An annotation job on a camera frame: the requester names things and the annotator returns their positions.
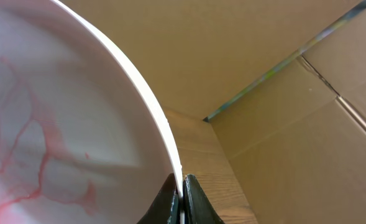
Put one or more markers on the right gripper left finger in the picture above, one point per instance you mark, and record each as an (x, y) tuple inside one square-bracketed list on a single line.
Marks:
[(165, 207)]

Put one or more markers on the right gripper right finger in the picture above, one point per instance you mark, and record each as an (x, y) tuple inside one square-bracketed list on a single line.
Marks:
[(196, 205)]

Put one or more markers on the pink white plate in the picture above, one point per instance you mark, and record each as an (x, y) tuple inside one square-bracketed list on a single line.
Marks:
[(83, 138)]

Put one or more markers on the brown cardboard wall panel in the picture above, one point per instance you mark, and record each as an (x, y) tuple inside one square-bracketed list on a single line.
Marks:
[(266, 99)]

